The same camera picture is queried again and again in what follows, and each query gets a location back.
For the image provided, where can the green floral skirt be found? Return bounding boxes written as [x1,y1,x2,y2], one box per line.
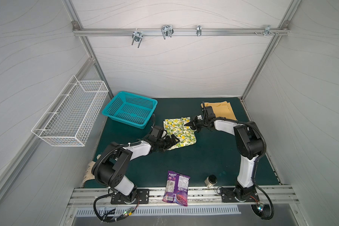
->
[163,117,197,150]

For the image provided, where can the yellow skirt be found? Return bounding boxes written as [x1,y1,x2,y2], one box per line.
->
[201,101,237,120]

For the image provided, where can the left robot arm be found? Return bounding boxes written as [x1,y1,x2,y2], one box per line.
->
[91,124,180,223]

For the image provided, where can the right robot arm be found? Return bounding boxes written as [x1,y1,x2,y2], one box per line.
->
[185,103,275,220]

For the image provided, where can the green table mat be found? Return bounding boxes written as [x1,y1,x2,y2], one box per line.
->
[93,98,279,187]

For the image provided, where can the teal plastic basket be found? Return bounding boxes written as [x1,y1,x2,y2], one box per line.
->
[102,91,158,129]

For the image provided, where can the purple snack bag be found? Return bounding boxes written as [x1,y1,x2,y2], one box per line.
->
[163,170,190,207]

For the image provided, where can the small black-lidded jar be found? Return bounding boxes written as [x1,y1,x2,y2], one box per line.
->
[204,175,218,188]

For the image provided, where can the beige work glove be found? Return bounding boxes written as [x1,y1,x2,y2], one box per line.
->
[82,154,101,186]

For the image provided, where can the metal clamp right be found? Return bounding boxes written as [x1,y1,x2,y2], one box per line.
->
[196,25,202,37]

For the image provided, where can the metal u-bolt clamp middle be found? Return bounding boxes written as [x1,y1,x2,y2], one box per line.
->
[161,24,174,39]

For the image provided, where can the metal u-bolt clamp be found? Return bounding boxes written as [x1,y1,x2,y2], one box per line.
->
[131,31,143,48]
[161,24,174,39]

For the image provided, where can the metal u-bolt clamp left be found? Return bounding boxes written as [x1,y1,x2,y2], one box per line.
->
[131,31,143,48]

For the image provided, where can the aluminium cross bar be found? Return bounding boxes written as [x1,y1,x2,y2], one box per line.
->
[73,27,291,37]

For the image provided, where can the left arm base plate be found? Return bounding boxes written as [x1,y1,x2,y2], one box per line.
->
[111,188,150,205]

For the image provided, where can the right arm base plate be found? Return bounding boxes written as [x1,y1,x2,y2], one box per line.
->
[216,186,260,203]

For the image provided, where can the white wire basket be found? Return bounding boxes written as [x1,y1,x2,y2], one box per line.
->
[31,76,108,147]

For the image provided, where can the metal corner bracket bolts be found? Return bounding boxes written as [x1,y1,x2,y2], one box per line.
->
[254,25,280,37]

